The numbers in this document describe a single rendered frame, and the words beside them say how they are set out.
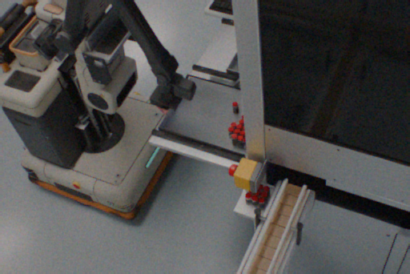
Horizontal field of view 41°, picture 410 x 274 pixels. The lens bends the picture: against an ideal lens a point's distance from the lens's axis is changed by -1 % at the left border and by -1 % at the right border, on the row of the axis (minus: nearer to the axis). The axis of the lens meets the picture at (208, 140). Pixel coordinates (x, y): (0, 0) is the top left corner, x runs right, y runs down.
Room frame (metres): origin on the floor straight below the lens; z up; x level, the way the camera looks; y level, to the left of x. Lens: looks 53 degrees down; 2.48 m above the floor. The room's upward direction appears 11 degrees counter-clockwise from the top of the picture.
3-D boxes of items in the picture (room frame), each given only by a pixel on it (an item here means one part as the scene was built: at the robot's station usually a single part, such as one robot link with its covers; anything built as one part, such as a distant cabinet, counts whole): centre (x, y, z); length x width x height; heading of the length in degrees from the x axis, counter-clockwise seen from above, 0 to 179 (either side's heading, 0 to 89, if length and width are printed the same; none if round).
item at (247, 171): (0.94, -0.10, 1.00); 0.08 x 0.07 x 0.07; 56
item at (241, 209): (0.90, -0.13, 0.87); 0.14 x 0.13 x 0.02; 56
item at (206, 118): (1.28, -0.04, 0.90); 0.34 x 0.26 x 0.04; 56
